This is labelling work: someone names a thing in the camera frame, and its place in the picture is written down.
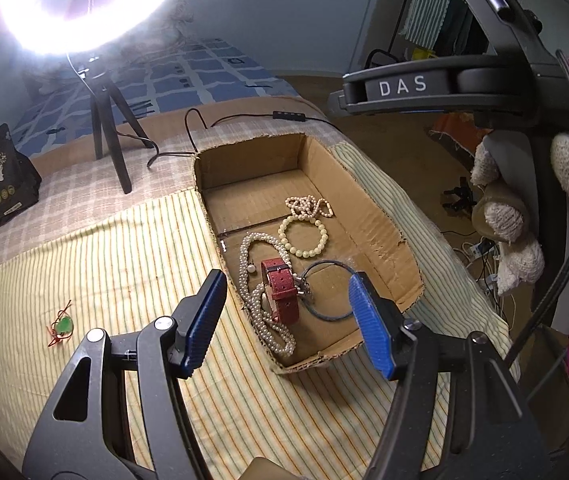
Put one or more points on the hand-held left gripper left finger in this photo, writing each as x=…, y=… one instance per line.
x=204, y=320

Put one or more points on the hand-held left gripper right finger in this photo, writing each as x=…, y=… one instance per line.
x=372, y=330

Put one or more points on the cardboard box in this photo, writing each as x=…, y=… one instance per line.
x=364, y=220

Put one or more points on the person's right hand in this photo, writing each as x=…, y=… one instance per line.
x=507, y=225

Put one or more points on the orange cloth covered box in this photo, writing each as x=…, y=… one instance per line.
x=457, y=130

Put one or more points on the yellow crate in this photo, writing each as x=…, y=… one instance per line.
x=422, y=53

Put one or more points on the dark hanging garment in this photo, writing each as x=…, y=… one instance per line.
x=457, y=25

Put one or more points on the white striped towel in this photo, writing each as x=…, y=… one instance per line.
x=427, y=10

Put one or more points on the black clothes rack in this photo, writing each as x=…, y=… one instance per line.
x=377, y=57

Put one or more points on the yellow striped blanket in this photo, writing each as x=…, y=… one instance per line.
x=114, y=260

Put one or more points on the small black floor tripod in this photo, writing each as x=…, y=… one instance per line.
x=459, y=197

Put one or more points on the white power strip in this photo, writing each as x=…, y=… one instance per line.
x=482, y=250

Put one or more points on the beige plaid blanket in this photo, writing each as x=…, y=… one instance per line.
x=64, y=195

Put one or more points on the black tripod stand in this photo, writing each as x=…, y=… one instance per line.
x=104, y=110

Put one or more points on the blue checked quilt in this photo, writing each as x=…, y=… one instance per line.
x=189, y=80

